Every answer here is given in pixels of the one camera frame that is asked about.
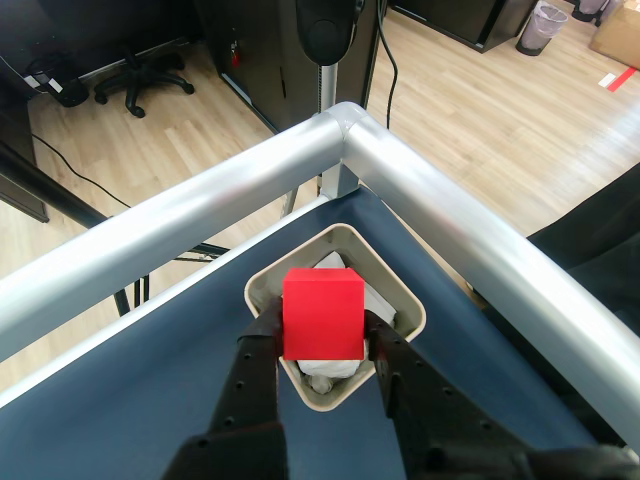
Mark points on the red cube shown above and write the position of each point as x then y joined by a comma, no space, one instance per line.
322,315

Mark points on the beige box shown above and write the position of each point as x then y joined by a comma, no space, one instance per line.
372,270

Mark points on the brown cardboard box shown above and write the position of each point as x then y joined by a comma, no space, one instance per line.
620,35

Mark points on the dark blue table mat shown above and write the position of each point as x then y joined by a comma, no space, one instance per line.
125,400

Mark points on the black cloth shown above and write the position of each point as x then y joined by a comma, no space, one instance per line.
600,240

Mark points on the black cabinet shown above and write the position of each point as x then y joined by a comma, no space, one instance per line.
265,65

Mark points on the red tag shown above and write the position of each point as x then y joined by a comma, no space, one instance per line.
235,60

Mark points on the black office chair base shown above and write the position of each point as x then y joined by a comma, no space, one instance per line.
137,75

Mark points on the dark wooden furniture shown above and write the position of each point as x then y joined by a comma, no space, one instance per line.
15,125

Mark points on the black oval device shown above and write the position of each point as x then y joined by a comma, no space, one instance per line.
325,35

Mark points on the red floor tape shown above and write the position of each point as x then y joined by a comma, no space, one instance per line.
622,80

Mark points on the black low desk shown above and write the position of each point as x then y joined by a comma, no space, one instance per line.
475,20

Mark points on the silver metal pipe frame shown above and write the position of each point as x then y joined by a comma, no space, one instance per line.
200,200

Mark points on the silver slotted post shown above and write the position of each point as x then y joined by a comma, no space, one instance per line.
330,85

